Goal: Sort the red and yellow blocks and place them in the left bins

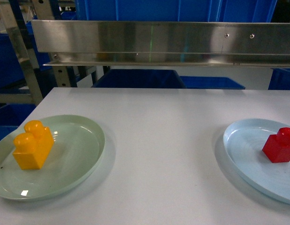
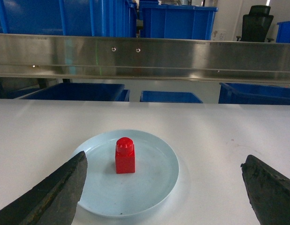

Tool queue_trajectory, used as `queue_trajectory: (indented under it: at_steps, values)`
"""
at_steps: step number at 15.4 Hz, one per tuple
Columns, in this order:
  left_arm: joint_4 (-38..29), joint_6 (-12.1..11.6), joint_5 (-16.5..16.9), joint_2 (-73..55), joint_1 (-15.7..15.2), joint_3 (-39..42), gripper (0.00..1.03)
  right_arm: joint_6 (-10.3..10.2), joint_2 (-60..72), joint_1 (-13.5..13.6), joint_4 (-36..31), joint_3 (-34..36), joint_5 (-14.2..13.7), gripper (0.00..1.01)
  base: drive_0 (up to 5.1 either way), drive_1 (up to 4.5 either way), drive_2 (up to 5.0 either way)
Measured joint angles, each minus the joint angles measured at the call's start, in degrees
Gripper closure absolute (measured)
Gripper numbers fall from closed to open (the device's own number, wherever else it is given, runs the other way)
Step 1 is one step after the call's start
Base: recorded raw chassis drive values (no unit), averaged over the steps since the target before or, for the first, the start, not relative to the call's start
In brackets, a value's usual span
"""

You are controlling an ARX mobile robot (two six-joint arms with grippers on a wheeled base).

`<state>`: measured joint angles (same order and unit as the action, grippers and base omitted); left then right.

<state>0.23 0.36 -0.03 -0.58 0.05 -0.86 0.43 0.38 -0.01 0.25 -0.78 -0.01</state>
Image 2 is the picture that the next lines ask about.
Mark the blue bin far right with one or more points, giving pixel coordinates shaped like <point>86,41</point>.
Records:
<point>253,94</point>

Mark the red toy block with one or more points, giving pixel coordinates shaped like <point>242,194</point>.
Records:
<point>125,156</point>

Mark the blue bin lower left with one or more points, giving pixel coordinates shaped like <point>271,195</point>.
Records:
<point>82,92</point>

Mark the black office chair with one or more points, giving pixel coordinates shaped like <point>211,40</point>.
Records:
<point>256,24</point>

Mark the light blue round plate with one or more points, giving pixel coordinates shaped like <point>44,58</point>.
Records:
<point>113,195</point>

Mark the large blue bin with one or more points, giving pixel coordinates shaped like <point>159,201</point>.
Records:
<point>97,18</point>
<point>176,22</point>

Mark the stainless steel shelf rail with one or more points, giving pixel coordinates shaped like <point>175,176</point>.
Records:
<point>40,56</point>

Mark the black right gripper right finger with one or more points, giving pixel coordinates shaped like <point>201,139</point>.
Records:
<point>268,192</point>

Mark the large blue bin upper right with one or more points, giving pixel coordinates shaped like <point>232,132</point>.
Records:
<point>176,22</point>

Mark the blue bin lower right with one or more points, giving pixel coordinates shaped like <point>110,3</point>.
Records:
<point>168,97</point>

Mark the large blue bin upper left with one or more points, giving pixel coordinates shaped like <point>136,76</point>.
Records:
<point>97,18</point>

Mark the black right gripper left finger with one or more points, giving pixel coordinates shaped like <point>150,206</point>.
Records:
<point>53,201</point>

